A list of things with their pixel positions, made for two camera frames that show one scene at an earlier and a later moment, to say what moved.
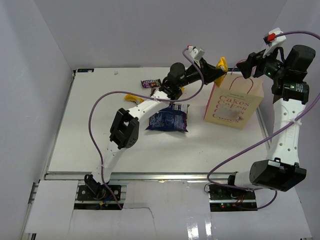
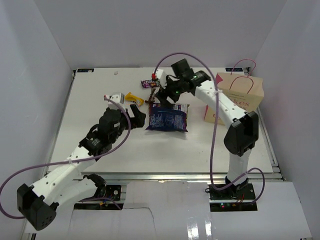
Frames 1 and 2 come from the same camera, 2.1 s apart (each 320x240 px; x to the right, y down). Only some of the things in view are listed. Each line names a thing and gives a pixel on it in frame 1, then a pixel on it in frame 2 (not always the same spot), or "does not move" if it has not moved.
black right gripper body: [268, 66] to [173, 89]
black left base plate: [99, 192] does not move
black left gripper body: [192, 75] to [135, 121]
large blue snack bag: [172, 118] does not move
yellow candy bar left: [135, 99] does not move
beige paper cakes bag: [234, 102] does not move
